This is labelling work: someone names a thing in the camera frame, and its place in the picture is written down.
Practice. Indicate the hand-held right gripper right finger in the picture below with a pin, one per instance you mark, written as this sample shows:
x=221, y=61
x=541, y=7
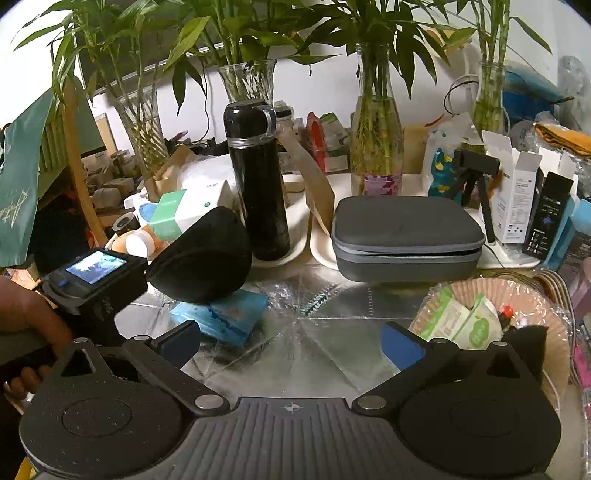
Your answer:
x=401, y=348

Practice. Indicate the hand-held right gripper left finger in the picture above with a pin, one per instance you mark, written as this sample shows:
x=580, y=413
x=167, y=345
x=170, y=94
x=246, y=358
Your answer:
x=180, y=344

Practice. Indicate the black soft cloth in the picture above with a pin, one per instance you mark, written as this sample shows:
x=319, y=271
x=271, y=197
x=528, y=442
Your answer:
x=526, y=339

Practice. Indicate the person's left hand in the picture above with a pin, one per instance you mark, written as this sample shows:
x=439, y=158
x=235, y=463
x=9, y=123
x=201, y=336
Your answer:
x=32, y=309

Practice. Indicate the white jar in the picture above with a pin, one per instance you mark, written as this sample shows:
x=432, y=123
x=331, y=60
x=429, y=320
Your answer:
x=141, y=242

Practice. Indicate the blue plastic packet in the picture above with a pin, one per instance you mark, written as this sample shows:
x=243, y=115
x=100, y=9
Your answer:
x=221, y=316

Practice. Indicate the green white sachet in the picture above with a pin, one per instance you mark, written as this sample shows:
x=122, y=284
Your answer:
x=485, y=325
x=445, y=316

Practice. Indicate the black tape roll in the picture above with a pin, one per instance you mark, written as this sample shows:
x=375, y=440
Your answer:
x=123, y=224

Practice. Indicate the blue white packet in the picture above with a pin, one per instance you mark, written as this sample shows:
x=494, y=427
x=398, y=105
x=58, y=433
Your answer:
x=148, y=213

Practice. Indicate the green white tissue box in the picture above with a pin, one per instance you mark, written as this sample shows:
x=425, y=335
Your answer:
x=184, y=214

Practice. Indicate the clear plastic wrapper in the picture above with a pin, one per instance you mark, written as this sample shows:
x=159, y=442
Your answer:
x=304, y=300

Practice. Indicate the grey zip case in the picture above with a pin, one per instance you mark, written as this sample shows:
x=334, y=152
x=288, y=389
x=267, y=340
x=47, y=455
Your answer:
x=406, y=240

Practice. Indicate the small red capped bottle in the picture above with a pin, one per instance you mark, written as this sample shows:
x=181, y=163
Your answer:
x=505, y=314

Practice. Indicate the wooden chair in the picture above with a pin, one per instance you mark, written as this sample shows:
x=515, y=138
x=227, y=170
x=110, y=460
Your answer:
x=76, y=175

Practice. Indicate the brown paper bag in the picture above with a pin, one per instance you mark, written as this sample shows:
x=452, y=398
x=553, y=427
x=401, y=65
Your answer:
x=314, y=184
x=171, y=170

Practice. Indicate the green cloth bag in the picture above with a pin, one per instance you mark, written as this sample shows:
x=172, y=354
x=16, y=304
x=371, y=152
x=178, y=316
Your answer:
x=21, y=184

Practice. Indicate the white plastic package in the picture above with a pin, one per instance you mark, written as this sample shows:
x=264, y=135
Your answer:
x=203, y=173

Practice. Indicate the black thermos bottle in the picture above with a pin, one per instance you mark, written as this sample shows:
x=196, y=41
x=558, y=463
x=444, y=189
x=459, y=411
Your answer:
x=258, y=184

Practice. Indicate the white carton box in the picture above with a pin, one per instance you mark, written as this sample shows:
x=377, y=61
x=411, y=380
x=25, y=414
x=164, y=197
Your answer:
x=510, y=203

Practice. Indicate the blue carton box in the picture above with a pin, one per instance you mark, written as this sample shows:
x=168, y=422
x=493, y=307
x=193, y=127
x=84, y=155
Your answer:
x=565, y=235

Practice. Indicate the black carton box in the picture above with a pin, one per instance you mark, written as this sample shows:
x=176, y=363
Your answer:
x=547, y=212

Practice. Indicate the small black tripod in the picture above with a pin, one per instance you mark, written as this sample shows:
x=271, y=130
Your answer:
x=480, y=164

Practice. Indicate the glass bottle vase with bamboo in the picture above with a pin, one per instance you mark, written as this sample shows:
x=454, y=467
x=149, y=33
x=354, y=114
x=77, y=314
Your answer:
x=375, y=138

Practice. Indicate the white printed plastic bag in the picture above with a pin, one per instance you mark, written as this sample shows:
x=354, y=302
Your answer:
x=443, y=138

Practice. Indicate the green white carton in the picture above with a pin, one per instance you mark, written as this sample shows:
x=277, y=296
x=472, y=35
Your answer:
x=336, y=143

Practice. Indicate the red packet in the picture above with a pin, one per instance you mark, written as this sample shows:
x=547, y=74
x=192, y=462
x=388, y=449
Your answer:
x=316, y=143

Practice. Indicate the dark lidded jar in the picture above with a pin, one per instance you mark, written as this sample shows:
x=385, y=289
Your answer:
x=284, y=117

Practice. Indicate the orange yellow cloth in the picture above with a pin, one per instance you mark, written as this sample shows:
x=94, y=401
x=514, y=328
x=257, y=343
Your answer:
x=565, y=138

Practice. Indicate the blue plastic object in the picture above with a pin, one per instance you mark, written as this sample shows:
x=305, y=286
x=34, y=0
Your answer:
x=531, y=94

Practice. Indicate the clear plastic bag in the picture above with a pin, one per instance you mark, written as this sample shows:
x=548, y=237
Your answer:
x=577, y=83

